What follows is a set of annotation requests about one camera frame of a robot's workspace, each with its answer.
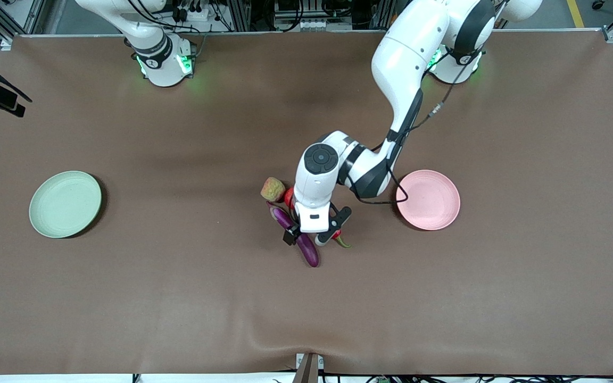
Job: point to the long purple eggplant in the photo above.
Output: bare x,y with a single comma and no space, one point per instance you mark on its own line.
309,252

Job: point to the red pomegranate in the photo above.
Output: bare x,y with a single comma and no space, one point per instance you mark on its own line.
289,198

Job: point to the red chili pepper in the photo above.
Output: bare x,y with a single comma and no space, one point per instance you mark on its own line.
336,233

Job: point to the yellow pink peach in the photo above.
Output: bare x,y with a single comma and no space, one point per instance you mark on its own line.
273,189

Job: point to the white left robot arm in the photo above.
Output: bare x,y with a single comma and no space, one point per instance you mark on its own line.
402,64

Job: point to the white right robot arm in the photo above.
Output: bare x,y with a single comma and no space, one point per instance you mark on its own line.
163,69

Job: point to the light green round plate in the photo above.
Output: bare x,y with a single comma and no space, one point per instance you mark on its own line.
64,205

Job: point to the brown table cloth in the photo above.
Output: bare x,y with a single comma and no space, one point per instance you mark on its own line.
179,292

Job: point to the pink round plate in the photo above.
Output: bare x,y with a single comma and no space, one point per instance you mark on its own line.
431,205

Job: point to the white power strip with plugs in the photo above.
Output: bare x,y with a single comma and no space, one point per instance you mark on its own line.
195,13

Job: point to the small white power strip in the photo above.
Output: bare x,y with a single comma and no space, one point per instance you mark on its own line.
316,24

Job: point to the grey metal bracket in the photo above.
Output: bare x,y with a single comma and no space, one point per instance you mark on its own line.
309,369

